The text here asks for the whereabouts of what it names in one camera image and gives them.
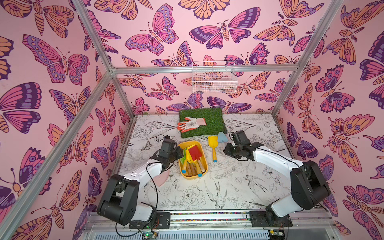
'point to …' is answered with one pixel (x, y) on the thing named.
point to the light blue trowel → (221, 136)
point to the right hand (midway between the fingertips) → (221, 151)
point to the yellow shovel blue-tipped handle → (213, 142)
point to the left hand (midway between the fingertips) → (183, 149)
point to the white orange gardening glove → (192, 123)
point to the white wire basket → (214, 82)
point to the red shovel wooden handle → (196, 154)
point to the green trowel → (184, 162)
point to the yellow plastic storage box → (184, 145)
